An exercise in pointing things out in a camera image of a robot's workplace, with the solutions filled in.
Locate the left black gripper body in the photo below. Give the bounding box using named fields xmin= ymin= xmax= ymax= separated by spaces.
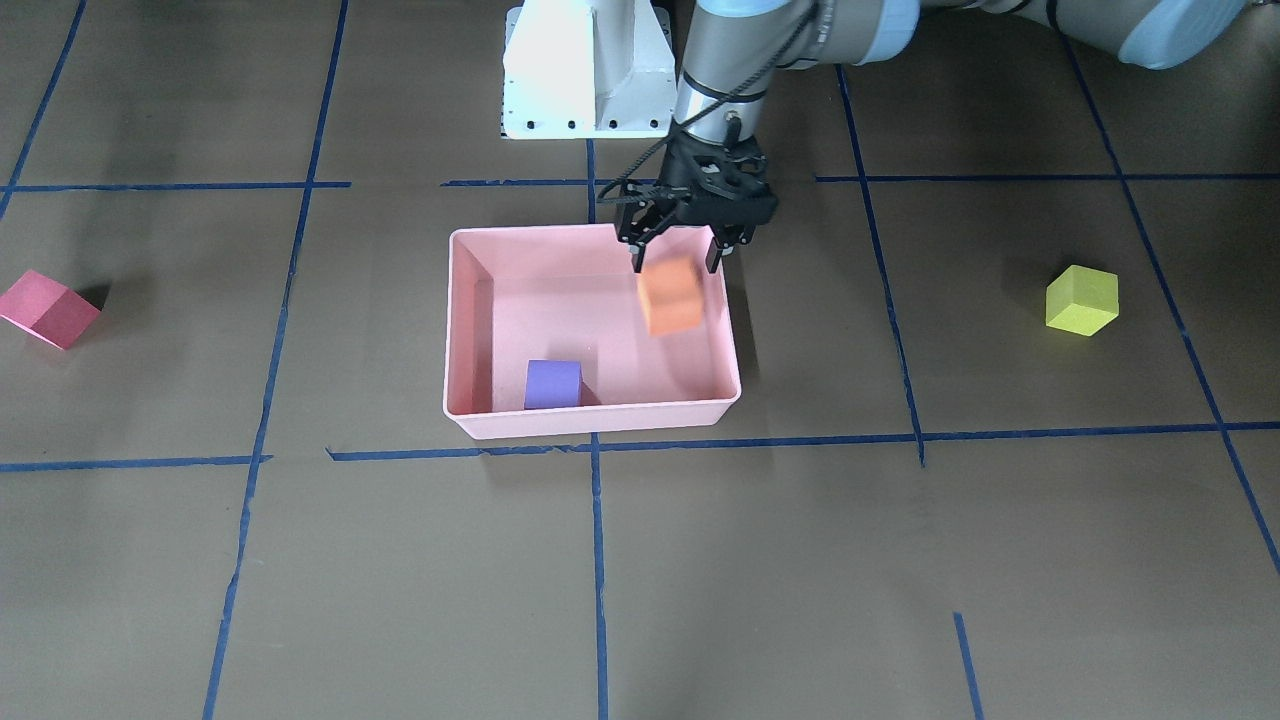
xmin=598 ymin=131 xmax=780 ymax=249

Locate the orange foam block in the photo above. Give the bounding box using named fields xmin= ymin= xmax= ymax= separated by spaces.
xmin=637 ymin=256 xmax=705 ymax=337

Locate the purple foam block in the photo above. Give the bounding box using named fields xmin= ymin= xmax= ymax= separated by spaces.
xmin=524 ymin=359 xmax=582 ymax=411

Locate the yellow foam block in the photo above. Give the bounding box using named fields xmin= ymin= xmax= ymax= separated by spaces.
xmin=1044 ymin=265 xmax=1120 ymax=337

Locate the red foam block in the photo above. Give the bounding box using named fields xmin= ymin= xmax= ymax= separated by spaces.
xmin=1 ymin=270 xmax=101 ymax=351

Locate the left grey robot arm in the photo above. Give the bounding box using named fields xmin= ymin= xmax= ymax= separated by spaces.
xmin=596 ymin=1 xmax=1244 ymax=273

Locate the pink plastic bin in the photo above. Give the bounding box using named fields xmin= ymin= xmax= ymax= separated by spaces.
xmin=442 ymin=224 xmax=742 ymax=439

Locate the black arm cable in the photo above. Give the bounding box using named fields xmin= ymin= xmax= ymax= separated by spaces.
xmin=598 ymin=0 xmax=836 ymax=206

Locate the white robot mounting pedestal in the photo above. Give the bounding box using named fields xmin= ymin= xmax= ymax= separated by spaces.
xmin=500 ymin=1 xmax=677 ymax=141

